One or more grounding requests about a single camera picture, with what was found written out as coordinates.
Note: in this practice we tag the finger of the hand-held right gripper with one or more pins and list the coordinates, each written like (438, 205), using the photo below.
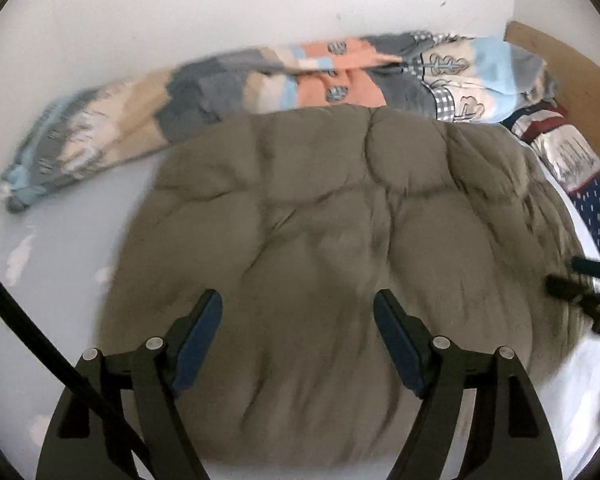
(595, 266)
(567, 287)

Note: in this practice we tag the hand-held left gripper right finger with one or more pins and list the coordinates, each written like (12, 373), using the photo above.
(397, 345)

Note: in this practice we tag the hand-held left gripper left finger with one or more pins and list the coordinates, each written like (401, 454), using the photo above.
(197, 345)

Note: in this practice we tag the olive padded jacket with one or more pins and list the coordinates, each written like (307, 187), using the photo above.
(305, 200)

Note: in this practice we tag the navy red patterned blanket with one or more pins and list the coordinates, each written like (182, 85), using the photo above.
(575, 160)

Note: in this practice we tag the wooden headboard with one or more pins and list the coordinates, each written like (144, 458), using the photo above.
(580, 75)

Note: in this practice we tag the patchwork printed blanket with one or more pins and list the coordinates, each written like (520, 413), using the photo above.
(205, 90)

